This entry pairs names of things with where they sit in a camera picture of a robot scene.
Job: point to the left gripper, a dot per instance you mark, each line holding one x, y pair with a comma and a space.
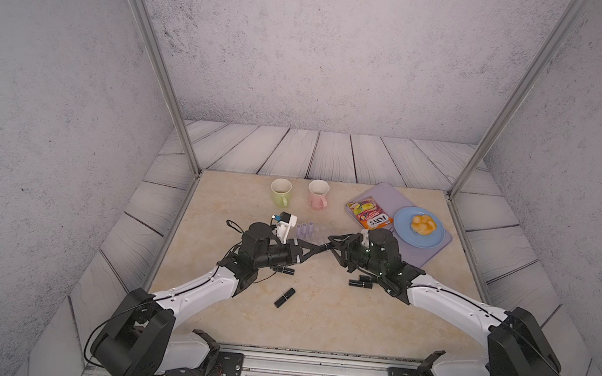
292, 251

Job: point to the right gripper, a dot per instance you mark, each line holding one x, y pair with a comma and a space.
347, 249

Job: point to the black lipstick diagonal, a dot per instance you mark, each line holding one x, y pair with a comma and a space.
284, 298

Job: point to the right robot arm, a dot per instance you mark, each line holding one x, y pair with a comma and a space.
512, 342

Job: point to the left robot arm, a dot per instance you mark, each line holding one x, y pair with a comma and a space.
139, 338

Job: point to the clear acrylic lipstick organizer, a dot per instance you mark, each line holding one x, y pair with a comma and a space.
322, 232

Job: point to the candy bag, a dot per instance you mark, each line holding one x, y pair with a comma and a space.
370, 215

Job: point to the lavender tray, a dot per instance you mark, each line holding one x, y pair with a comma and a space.
415, 249

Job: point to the pink mug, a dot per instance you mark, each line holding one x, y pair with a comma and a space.
318, 193

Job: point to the blue plate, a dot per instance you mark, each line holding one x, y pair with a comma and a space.
402, 222

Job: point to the green mug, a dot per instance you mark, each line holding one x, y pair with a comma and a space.
281, 191

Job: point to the bread roll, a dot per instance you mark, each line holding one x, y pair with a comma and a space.
423, 225

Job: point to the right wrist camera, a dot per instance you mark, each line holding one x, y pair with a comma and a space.
365, 238

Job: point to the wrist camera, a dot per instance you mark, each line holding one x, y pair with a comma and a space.
282, 225
365, 238

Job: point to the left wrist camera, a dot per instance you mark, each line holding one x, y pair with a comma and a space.
282, 225

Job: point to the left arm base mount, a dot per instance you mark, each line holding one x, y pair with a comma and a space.
198, 354

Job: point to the right aluminium frame post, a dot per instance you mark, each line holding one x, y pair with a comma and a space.
546, 53

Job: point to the aluminium frame post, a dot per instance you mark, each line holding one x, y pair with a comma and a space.
546, 53
145, 26

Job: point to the left aluminium frame post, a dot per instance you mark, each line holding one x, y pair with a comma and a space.
145, 26

